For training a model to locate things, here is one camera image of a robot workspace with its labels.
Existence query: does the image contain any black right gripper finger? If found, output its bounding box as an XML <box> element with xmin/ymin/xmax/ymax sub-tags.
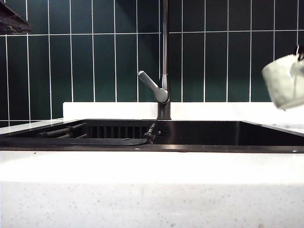
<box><xmin>295</xmin><ymin>45</ymin><xmax>304</xmax><ymax>63</ymax></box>

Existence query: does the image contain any pale green ceramic mug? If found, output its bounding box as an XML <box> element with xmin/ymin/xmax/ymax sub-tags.
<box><xmin>261</xmin><ymin>53</ymin><xmax>304</xmax><ymax>112</ymax></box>

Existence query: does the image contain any black kitchen faucet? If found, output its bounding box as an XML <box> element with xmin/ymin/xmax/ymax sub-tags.
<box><xmin>137</xmin><ymin>0</ymin><xmax>172</xmax><ymax>121</ymax></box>

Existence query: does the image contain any black sink basin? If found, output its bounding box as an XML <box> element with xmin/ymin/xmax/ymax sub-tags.
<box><xmin>0</xmin><ymin>118</ymin><xmax>304</xmax><ymax>153</ymax></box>

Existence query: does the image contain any black telescopic sink rack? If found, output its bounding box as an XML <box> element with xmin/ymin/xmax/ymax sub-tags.
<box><xmin>37</xmin><ymin>122</ymin><xmax>157</xmax><ymax>144</ymax></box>

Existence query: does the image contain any black slotted drainer basket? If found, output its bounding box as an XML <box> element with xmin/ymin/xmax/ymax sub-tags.
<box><xmin>82</xmin><ymin>124</ymin><xmax>152</xmax><ymax>139</ymax></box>

